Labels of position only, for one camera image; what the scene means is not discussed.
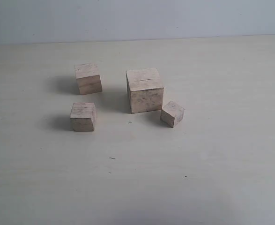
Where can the third largest wooden cube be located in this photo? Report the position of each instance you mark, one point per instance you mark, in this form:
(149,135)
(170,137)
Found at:
(83,117)

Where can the smallest wooden cube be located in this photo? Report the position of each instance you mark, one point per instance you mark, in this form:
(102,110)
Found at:
(172,113)

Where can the second largest wooden cube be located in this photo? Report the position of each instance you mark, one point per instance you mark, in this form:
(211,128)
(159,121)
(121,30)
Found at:
(88,78)

